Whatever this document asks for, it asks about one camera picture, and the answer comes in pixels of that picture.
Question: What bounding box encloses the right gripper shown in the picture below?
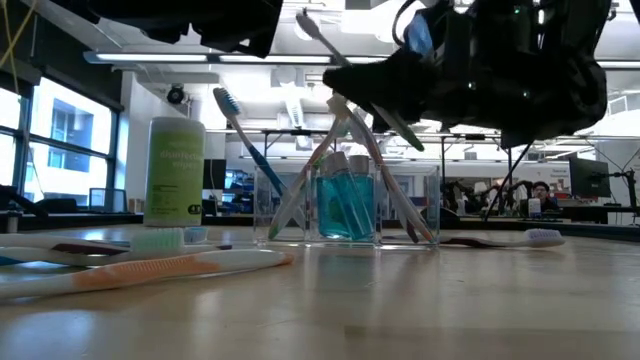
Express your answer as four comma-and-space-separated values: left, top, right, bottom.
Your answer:
322, 0, 506, 134

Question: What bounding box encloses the clear acrylic organizer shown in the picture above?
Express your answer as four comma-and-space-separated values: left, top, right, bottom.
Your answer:
252, 163, 442, 249

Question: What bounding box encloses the blue mouthwash bottle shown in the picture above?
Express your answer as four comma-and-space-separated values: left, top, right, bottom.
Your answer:
314, 151, 351, 241
344, 153, 377, 242

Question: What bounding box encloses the maroon and white toothbrush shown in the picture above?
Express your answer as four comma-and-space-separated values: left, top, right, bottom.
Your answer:
439, 227, 567, 250

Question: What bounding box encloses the purple and white toothbrush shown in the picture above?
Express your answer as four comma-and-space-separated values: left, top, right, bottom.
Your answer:
44, 241, 235, 257

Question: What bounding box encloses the person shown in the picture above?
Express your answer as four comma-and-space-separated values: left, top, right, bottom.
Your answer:
529, 180, 561, 214

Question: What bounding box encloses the black computer monitor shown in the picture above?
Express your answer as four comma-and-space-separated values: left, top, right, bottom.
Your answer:
568, 157, 612, 200

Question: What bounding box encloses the green disinfecting wipes canister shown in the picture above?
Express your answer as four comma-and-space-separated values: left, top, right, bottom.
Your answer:
143, 116, 207, 229

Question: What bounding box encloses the ceiling light strip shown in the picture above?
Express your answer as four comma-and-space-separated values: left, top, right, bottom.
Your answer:
83, 49, 391, 66

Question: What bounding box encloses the yellow cable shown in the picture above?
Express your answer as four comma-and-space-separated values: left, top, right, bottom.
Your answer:
0, 0, 39, 71

